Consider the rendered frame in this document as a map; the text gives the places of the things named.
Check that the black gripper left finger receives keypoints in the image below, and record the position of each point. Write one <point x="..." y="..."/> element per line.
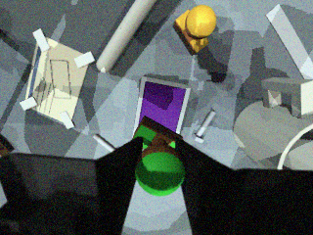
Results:
<point x="104" y="185"/>

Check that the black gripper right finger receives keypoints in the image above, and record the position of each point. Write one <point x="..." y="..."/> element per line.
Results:
<point x="216" y="197"/>

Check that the white rounded cylinder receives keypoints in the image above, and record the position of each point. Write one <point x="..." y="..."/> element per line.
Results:
<point x="123" y="34"/>

